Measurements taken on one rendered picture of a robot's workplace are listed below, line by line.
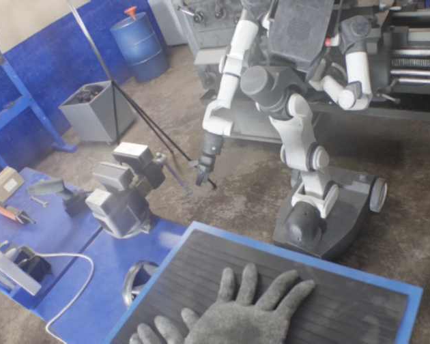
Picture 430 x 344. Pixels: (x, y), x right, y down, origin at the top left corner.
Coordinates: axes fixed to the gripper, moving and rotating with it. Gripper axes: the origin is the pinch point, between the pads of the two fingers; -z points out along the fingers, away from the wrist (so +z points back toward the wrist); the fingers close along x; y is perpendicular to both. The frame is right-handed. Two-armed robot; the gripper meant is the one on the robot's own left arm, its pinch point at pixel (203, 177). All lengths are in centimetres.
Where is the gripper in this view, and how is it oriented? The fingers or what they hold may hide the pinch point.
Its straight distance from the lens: 140.7
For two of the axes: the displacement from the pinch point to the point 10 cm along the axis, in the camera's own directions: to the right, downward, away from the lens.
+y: -9.4, -3.0, 1.5
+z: 2.7, -9.5, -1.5
